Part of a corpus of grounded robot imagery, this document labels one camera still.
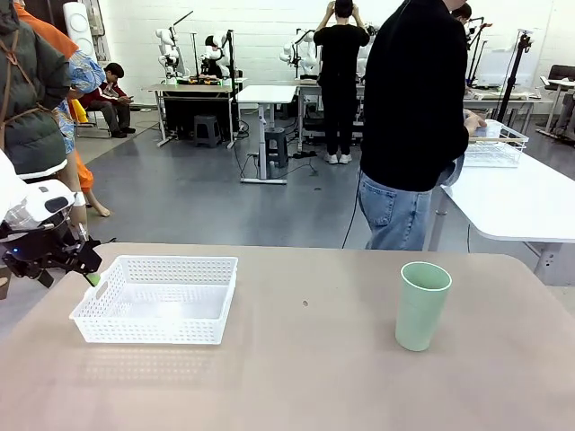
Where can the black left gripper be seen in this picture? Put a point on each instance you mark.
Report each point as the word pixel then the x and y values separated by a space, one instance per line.
pixel 31 251

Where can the white perforated plastic basket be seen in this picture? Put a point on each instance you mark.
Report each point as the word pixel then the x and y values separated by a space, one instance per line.
pixel 157 330

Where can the light green plastic cup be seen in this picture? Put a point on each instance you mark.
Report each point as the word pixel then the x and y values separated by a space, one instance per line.
pixel 420 314

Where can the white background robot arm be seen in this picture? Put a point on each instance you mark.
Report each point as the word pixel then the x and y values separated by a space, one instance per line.
pixel 298 51
pixel 166 51
pixel 214 56

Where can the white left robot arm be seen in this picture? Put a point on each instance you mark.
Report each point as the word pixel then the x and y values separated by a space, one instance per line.
pixel 27 197

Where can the person's right hand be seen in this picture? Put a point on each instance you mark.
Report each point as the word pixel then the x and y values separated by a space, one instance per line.
pixel 476 123

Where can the beige mannequin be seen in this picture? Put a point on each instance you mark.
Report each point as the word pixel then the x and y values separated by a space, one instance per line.
pixel 74 179

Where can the black chair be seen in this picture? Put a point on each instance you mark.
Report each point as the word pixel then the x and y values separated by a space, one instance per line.
pixel 92 125

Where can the yellow object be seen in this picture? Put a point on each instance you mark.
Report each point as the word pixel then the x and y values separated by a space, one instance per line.
pixel 80 112

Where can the seated person in red jacket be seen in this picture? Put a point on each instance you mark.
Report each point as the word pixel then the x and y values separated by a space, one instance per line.
pixel 110 96

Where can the dark green puffer jacket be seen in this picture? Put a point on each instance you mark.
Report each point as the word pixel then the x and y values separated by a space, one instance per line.
pixel 31 90

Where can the grey plastic stool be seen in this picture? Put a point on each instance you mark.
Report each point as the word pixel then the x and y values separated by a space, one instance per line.
pixel 275 146
pixel 207 130

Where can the blue patterned garment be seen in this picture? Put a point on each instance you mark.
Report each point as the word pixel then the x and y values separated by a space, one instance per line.
pixel 83 67

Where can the wood-top work table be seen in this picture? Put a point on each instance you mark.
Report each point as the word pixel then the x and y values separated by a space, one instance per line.
pixel 193 88

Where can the orange garment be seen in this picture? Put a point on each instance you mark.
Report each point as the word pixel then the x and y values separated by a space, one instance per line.
pixel 54 38

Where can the white tower fan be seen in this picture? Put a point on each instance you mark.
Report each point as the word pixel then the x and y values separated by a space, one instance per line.
pixel 78 22

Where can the black power strip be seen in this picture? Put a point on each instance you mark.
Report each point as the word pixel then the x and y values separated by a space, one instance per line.
pixel 305 154

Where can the white height-adjustable desk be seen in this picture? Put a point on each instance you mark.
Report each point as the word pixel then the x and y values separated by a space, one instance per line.
pixel 265 93

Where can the grey background work table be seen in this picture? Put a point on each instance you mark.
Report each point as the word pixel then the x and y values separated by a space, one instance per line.
pixel 310 90

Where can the standing person in black clothes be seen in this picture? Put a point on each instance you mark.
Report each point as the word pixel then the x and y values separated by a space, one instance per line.
pixel 340 67

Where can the person in black sweater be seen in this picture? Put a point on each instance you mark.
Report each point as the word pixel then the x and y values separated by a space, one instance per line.
pixel 413 90

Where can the white container in rack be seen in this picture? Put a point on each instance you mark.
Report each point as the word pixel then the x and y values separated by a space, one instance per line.
pixel 490 131

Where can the white side table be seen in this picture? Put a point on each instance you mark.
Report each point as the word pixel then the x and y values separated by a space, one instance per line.
pixel 507 202

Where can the light background table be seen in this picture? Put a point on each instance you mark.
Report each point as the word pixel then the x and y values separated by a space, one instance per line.
pixel 503 96

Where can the person in black coat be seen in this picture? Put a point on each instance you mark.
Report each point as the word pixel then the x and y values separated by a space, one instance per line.
pixel 462 11

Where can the black camera tripod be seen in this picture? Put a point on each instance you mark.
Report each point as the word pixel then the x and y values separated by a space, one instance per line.
pixel 512 76

